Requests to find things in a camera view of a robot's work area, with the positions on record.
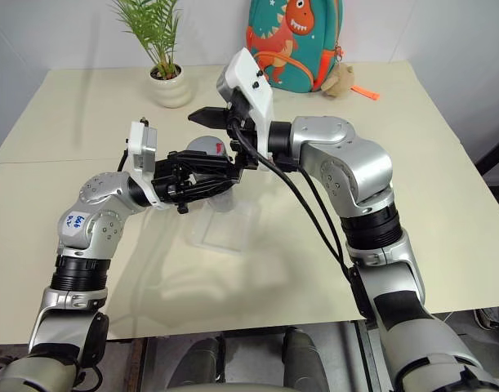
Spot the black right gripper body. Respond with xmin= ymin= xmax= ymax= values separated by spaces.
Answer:
xmin=225 ymin=91 xmax=261 ymax=143

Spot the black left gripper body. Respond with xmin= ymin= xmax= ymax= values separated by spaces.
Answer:
xmin=150 ymin=151 xmax=195 ymax=215

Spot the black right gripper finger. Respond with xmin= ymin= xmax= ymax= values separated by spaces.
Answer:
xmin=187 ymin=106 xmax=230 ymax=129
xmin=229 ymin=140 xmax=260 ymax=172

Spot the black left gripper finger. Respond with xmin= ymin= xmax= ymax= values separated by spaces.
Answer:
xmin=169 ymin=149 xmax=243 ymax=173
xmin=178 ymin=170 xmax=246 ymax=205

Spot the clear plastic jar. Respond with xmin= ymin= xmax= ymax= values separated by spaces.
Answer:
xmin=185 ymin=134 xmax=238 ymax=214

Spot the grey jar lid red mark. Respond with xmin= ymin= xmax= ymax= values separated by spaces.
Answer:
xmin=185 ymin=134 xmax=230 ymax=159

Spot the clear plastic box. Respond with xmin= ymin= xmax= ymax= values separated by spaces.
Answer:
xmin=186 ymin=198 xmax=261 ymax=255

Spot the white ribbed plant pot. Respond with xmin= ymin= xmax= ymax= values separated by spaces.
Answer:
xmin=146 ymin=64 xmax=194 ymax=109

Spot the teal dinosaur backpack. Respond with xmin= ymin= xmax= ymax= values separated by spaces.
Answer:
xmin=245 ymin=0 xmax=345 ymax=95

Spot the beige plush toy pendant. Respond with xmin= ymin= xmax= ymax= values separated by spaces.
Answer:
xmin=321 ymin=62 xmax=357 ymax=100

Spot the green palm plant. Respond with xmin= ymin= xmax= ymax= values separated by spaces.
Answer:
xmin=109 ymin=0 xmax=184 ymax=79

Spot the orange marker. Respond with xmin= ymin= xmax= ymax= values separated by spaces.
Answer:
xmin=351 ymin=83 xmax=381 ymax=101

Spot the dark rounded shape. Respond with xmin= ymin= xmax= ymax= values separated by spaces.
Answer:
xmin=178 ymin=336 xmax=226 ymax=385
xmin=282 ymin=326 xmax=331 ymax=392

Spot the black stand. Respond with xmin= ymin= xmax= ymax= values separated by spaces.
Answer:
xmin=473 ymin=117 xmax=499 ymax=187

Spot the grey sneaker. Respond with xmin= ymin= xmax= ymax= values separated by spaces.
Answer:
xmin=473 ymin=307 xmax=499 ymax=332

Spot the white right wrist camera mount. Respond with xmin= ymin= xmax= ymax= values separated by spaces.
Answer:
xmin=215 ymin=47 xmax=275 ymax=159

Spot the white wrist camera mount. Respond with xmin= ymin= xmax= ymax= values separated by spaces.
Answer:
xmin=215 ymin=47 xmax=275 ymax=159
xmin=124 ymin=119 xmax=172 ymax=212

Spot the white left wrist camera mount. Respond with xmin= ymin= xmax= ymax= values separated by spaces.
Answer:
xmin=124 ymin=119 xmax=172 ymax=212

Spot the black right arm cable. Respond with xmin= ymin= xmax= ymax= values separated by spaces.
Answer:
xmin=228 ymin=118 xmax=354 ymax=283
xmin=287 ymin=163 xmax=348 ymax=266

